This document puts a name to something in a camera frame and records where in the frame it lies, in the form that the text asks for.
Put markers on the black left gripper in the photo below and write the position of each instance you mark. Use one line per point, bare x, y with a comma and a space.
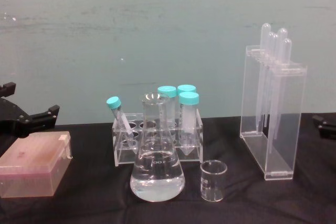
11, 119

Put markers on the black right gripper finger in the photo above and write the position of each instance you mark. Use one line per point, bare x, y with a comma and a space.
328, 131
319, 119

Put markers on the clear acrylic pipette stand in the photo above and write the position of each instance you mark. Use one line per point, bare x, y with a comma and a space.
286, 129

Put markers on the pink translucent plastic box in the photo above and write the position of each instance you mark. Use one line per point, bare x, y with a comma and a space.
31, 161

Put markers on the clear plastic transfer pipette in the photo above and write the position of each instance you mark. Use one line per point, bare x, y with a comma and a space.
275, 44
282, 37
270, 43
265, 35
287, 51

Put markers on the teal capped centrifuge tube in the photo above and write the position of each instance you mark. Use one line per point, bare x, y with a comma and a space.
168, 92
189, 119
186, 89
118, 113

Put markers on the black table cloth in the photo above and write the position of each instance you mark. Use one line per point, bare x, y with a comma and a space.
99, 195

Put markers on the small glass beaker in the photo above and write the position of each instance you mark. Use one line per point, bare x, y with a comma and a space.
213, 182

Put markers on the clear acrylic tube rack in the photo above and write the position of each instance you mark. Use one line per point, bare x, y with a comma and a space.
195, 140

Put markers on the glass conical flask with liquid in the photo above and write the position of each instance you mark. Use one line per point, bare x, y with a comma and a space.
157, 176

